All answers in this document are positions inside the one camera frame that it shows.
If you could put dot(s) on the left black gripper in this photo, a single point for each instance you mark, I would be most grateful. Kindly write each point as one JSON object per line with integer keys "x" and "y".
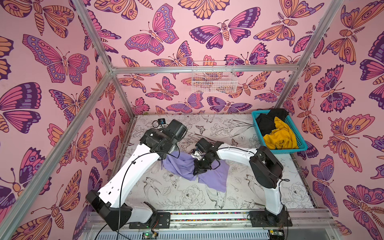
{"x": 176, "y": 144}

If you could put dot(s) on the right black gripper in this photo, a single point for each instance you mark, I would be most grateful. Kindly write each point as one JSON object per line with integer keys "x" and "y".
{"x": 202, "y": 163}

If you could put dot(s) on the teal plastic laundry basket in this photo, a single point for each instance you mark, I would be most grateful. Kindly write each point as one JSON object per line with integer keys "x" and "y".
{"x": 303, "y": 146}

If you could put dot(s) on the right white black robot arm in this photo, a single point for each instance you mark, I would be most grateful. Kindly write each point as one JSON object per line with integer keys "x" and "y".
{"x": 267, "y": 169}

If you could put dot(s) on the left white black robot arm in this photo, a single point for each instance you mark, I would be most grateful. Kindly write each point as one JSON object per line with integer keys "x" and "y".
{"x": 110, "y": 200}

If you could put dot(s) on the black t-shirt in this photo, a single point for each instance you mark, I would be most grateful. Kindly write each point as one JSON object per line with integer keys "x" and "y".
{"x": 266, "y": 122}

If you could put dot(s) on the mustard yellow t-shirt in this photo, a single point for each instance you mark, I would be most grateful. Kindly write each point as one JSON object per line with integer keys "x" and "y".
{"x": 282, "y": 138}

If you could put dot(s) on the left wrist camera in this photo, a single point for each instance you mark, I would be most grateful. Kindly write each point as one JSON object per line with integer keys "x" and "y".
{"x": 159, "y": 123}

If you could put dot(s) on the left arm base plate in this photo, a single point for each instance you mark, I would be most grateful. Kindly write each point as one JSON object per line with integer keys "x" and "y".
{"x": 157, "y": 221}

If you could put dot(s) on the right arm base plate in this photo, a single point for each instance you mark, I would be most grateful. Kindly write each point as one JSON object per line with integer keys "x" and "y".
{"x": 266, "y": 219}

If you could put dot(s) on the white wire wall basket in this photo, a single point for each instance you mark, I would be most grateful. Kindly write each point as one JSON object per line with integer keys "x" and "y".
{"x": 210, "y": 78}

